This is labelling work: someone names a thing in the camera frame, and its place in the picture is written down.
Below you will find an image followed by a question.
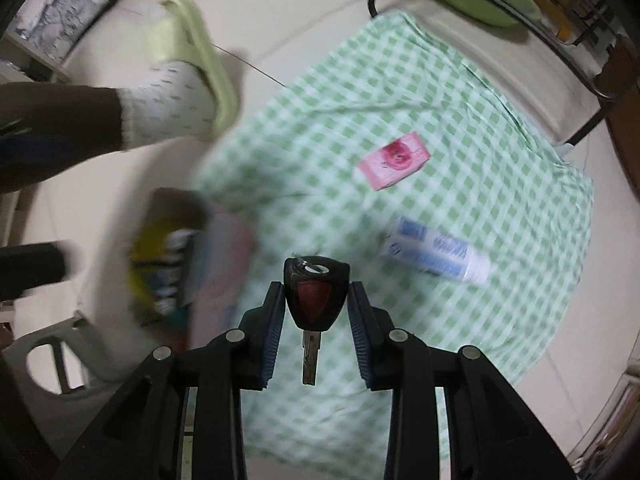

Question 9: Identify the blue white bottle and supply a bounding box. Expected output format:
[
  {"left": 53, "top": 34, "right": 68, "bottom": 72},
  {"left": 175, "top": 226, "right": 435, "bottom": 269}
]
[{"left": 380, "top": 216, "right": 490, "bottom": 286}]

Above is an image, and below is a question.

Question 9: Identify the cluttered background pile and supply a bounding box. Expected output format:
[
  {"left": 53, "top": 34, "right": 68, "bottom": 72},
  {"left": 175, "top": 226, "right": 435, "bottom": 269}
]
[{"left": 540, "top": 0, "right": 632, "bottom": 47}]

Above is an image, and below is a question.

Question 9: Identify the light green slipper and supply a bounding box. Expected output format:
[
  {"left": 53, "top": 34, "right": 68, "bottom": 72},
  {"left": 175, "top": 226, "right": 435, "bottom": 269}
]
[{"left": 150, "top": 0, "right": 240, "bottom": 142}]

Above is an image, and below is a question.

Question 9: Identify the black car key red emblem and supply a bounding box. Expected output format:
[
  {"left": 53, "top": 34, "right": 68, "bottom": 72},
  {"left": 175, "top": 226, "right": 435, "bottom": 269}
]
[{"left": 283, "top": 256, "right": 349, "bottom": 387}]

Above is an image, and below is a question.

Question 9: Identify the grey storage box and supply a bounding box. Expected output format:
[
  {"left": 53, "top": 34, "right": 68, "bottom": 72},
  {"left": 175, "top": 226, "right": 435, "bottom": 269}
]
[{"left": 127, "top": 187, "right": 258, "bottom": 356}]

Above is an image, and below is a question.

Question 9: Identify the brown wooden cabinet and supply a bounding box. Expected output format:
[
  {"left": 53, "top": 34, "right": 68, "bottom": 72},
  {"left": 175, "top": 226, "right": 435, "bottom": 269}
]
[{"left": 595, "top": 40, "right": 640, "bottom": 186}]

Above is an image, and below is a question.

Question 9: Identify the green checked cloth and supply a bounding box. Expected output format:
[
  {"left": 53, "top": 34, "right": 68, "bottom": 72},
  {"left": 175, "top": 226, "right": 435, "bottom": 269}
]
[{"left": 192, "top": 10, "right": 596, "bottom": 471}]

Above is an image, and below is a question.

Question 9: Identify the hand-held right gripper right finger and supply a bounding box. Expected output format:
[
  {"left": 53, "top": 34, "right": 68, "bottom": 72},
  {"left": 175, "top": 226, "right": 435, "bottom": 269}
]
[{"left": 348, "top": 281, "right": 576, "bottom": 480}]

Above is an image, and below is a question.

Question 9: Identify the white patterned sock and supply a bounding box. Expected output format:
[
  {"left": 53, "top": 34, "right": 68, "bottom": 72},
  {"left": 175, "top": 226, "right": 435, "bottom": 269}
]
[{"left": 120, "top": 60, "right": 216, "bottom": 151}]

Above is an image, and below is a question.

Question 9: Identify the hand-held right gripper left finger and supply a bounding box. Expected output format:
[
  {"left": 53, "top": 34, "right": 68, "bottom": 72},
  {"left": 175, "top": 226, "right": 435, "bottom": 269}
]
[{"left": 50, "top": 281, "right": 287, "bottom": 480}]

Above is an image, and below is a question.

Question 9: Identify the grey plastic stool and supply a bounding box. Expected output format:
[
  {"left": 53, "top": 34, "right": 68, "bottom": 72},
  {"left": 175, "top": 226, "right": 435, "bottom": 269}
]
[{"left": 0, "top": 310, "right": 151, "bottom": 401}]

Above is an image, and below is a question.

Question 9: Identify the pink packet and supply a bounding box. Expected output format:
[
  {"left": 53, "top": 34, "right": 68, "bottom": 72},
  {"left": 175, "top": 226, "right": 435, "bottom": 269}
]
[{"left": 357, "top": 131, "right": 431, "bottom": 191}]

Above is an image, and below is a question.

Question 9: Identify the grey sketch printed sheet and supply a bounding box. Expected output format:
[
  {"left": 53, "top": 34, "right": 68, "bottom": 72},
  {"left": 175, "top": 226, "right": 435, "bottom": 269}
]
[{"left": 10, "top": 0, "right": 113, "bottom": 68}]

